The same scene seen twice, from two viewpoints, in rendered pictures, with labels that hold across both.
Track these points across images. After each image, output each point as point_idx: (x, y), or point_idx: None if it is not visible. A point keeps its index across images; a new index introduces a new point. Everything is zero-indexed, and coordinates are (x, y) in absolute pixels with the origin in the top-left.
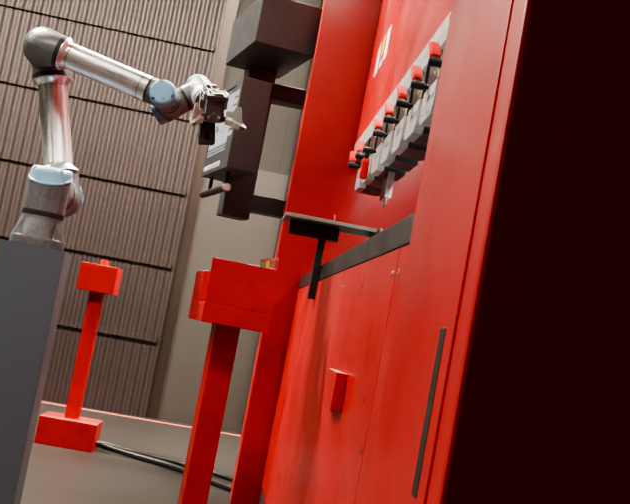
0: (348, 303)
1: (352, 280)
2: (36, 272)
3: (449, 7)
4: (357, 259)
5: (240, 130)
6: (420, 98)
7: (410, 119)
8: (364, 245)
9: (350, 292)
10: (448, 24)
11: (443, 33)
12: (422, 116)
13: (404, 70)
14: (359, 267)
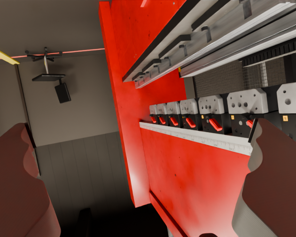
0: (159, 13)
1: (160, 22)
2: None
3: (210, 149)
4: (160, 33)
5: (254, 121)
6: (229, 113)
7: (247, 104)
8: (156, 43)
9: (159, 18)
10: (205, 138)
11: (211, 138)
12: (212, 99)
13: None
14: (156, 34)
